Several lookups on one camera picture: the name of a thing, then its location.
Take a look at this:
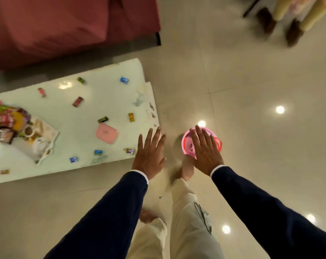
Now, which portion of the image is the pink plastic bin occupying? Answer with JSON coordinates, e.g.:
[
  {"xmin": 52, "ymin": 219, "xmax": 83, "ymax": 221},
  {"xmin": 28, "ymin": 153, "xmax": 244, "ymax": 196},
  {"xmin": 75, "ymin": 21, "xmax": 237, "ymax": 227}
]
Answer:
[{"xmin": 181, "ymin": 127, "xmax": 223, "ymax": 159}]

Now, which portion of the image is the person's left forearm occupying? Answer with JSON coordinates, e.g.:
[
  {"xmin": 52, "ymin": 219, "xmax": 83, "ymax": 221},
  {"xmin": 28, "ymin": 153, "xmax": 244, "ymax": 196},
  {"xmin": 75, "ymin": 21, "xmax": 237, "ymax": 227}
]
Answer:
[{"xmin": 43, "ymin": 169, "xmax": 149, "ymax": 259}]

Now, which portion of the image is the person's right forearm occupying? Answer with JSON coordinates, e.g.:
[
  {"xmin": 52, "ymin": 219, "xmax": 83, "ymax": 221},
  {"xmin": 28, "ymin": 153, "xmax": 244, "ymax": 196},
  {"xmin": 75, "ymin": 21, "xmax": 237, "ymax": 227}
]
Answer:
[{"xmin": 210, "ymin": 164, "xmax": 326, "ymax": 259}]

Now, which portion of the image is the white coffee table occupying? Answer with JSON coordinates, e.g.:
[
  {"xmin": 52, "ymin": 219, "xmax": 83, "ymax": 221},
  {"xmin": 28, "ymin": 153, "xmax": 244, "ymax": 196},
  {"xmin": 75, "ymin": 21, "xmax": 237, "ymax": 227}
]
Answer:
[{"xmin": 0, "ymin": 58, "xmax": 161, "ymax": 186}]

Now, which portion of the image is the person's left hand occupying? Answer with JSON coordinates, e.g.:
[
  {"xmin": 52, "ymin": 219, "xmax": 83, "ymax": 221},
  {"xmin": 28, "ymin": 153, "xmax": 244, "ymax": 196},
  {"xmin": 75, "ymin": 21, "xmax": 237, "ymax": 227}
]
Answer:
[{"xmin": 132, "ymin": 126, "xmax": 168, "ymax": 181}]

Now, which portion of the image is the person's right leg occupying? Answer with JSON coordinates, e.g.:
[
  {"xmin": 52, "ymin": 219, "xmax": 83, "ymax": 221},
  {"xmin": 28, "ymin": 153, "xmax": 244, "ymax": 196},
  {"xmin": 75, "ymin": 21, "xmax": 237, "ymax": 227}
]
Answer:
[{"xmin": 169, "ymin": 155, "xmax": 225, "ymax": 259}]

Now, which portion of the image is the salted peanuts packet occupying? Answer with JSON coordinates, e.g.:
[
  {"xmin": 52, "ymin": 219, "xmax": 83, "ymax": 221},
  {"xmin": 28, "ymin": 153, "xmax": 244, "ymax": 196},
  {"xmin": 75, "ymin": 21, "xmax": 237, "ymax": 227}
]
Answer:
[{"xmin": 0, "ymin": 127, "xmax": 16, "ymax": 144}]

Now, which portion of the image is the maroon and yellow snack packet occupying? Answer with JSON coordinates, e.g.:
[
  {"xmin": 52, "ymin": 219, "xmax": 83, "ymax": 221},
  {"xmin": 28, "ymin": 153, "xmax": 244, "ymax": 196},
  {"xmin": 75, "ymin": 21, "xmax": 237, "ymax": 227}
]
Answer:
[{"xmin": 0, "ymin": 105, "xmax": 32, "ymax": 132}]

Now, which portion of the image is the person's right hand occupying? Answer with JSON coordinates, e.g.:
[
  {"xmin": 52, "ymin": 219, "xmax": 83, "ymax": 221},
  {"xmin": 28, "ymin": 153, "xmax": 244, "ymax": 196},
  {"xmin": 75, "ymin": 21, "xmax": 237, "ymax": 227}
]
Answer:
[{"xmin": 189, "ymin": 125, "xmax": 225, "ymax": 177}]

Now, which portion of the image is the red sofa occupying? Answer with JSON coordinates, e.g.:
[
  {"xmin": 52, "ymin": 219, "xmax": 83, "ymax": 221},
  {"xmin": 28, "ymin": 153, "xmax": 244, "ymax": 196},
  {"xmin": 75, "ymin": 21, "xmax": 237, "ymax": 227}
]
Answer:
[{"xmin": 0, "ymin": 0, "xmax": 162, "ymax": 73}]

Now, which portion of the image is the white printed tray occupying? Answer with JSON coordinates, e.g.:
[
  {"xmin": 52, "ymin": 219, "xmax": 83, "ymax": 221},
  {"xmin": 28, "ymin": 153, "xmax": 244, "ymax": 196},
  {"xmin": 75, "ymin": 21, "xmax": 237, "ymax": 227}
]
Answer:
[{"xmin": 11, "ymin": 117, "xmax": 60, "ymax": 167}]

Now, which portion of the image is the pink lidded clear container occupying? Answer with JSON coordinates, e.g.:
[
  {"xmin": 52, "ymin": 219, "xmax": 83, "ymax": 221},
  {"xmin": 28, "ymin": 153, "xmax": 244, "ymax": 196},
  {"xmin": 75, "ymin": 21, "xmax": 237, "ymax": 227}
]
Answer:
[{"xmin": 95, "ymin": 123, "xmax": 119, "ymax": 145}]

